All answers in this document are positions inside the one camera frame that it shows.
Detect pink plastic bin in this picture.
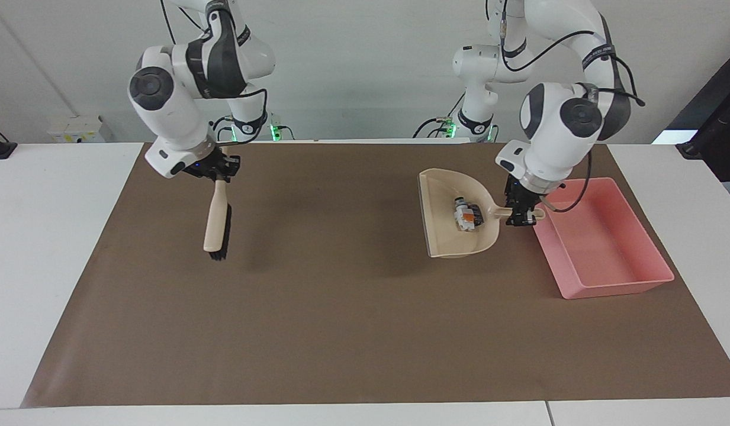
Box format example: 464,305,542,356
531,176,676,300

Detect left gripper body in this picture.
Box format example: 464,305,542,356
504,176,542,209

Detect beige plastic dustpan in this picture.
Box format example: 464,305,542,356
417,168,546,260

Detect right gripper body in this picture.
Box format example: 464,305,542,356
183,149,226,179

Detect white wall socket box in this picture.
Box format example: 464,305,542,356
47,115,107,144

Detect beige hand brush black bristles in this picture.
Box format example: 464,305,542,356
202,177,232,263

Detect black cable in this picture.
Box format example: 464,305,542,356
412,93,467,140
499,0,647,108
541,151,593,214

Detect grey orange e-waste piece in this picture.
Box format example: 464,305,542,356
453,196,487,233

